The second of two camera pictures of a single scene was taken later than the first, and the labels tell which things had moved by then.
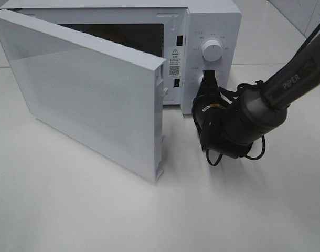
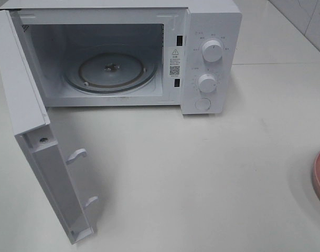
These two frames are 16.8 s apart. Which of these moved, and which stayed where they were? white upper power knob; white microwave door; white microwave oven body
Moved: white microwave door
Stayed: white upper power knob; white microwave oven body
